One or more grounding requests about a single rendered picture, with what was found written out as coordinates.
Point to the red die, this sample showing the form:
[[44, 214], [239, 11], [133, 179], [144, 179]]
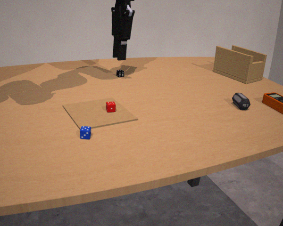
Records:
[[110, 107]]

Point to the orange pocket multimeter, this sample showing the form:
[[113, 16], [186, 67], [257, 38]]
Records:
[[274, 101]]

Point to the blue die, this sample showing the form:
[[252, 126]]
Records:
[[85, 132]]

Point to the tan wooden open box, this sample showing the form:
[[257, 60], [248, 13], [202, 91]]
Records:
[[240, 64]]

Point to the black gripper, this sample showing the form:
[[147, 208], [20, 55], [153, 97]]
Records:
[[122, 19]]

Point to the thin tan flat mat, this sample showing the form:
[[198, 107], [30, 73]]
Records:
[[94, 114]]

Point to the black die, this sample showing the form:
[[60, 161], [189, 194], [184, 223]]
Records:
[[120, 73]]

